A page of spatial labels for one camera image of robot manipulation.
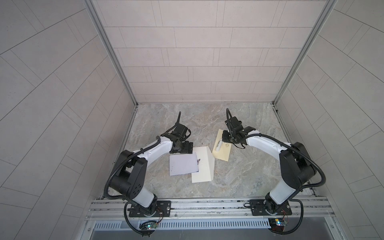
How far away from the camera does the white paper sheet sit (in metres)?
0.84

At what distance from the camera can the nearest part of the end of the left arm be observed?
648 mm

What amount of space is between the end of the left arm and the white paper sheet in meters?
0.09
